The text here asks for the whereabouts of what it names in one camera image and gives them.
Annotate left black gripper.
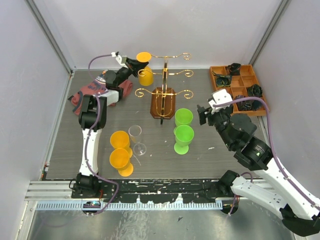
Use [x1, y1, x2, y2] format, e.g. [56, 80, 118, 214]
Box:
[117, 57, 149, 87]

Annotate orange goblet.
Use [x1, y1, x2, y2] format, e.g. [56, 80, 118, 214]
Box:
[109, 148, 134, 177]
[136, 51, 154, 87]
[110, 130, 133, 158]

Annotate green goblet front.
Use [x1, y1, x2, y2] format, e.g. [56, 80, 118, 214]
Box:
[174, 125, 195, 155]

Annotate green goblet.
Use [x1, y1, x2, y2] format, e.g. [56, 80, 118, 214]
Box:
[174, 125, 195, 155]
[174, 108, 194, 127]

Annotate gold wine glass rack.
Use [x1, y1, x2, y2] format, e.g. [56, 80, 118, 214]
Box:
[134, 51, 194, 124]

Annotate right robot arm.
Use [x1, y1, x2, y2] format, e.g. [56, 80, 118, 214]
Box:
[197, 106, 320, 237]

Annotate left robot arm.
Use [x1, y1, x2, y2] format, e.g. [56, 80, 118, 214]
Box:
[69, 55, 146, 198]

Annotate clear wine glass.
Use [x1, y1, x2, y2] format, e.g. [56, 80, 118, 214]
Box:
[128, 125, 147, 156]

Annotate red cloth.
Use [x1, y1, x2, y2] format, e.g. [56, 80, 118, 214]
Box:
[68, 70, 120, 116]

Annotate green goblet rear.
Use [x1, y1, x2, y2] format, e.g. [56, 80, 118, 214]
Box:
[174, 108, 194, 127]

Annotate wooden compartment tray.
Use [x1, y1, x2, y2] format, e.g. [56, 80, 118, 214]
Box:
[209, 64, 267, 117]

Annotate black rolled item in tray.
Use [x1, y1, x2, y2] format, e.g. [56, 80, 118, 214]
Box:
[246, 84, 263, 98]

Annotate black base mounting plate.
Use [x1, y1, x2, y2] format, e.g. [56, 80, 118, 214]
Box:
[69, 178, 234, 204]

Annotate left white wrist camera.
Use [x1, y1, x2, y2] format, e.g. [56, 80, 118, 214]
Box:
[111, 51, 127, 67]

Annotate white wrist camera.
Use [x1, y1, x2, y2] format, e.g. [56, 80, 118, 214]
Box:
[208, 88, 233, 114]
[111, 51, 127, 67]

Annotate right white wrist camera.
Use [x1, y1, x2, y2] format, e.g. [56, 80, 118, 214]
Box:
[208, 88, 233, 114]

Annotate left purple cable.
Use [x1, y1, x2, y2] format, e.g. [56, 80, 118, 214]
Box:
[83, 52, 120, 216]

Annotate purple cable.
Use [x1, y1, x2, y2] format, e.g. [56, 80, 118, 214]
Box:
[214, 97, 320, 208]
[83, 52, 120, 216]

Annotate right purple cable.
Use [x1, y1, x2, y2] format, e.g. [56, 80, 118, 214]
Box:
[214, 97, 320, 208]

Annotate grey cable duct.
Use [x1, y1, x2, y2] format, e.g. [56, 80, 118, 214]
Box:
[35, 200, 223, 211]

